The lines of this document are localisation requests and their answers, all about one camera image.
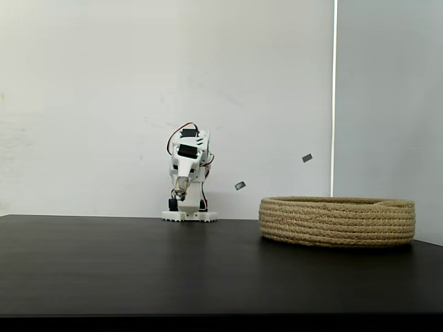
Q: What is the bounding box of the red servo cable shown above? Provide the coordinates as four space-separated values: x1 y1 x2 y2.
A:
165 121 204 156

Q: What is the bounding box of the woven rope basket tray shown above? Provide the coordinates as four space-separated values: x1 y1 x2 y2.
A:
258 196 416 248

